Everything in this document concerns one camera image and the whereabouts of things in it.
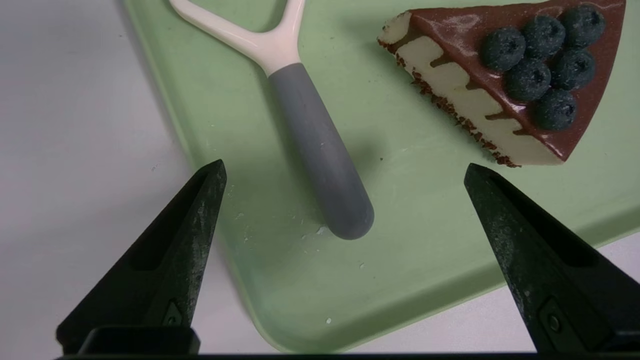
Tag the light green plastic tray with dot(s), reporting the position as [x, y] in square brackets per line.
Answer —
[425, 225]

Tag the chocolate blueberry cake slice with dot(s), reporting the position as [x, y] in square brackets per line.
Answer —
[460, 85]

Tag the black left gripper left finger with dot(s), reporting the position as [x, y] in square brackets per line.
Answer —
[170, 270]

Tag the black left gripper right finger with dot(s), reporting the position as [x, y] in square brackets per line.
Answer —
[540, 270]

